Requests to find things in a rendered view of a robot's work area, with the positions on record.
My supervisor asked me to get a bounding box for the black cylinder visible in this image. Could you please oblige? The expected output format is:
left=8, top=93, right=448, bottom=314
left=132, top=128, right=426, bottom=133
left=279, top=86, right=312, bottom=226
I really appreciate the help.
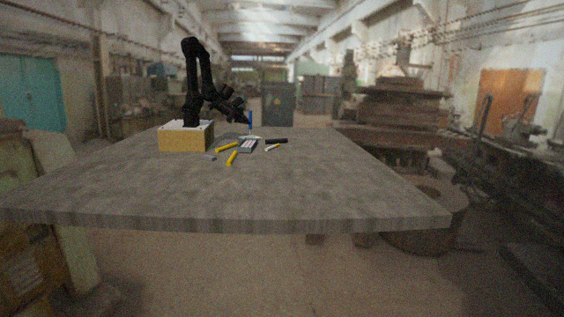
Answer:
left=265, top=138, right=288, bottom=144

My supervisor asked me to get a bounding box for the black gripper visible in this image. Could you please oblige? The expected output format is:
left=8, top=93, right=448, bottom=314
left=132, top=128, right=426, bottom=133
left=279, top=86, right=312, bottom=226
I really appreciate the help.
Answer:
left=220, top=102, right=250, bottom=124

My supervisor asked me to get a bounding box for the keyboard with white letter keys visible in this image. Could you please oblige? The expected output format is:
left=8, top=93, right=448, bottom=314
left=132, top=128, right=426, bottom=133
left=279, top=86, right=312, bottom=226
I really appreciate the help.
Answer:
left=236, top=137, right=258, bottom=153

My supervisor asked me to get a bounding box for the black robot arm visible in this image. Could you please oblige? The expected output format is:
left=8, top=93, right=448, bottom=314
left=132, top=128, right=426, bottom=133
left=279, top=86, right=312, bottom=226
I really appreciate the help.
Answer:
left=181, top=36, right=244, bottom=128

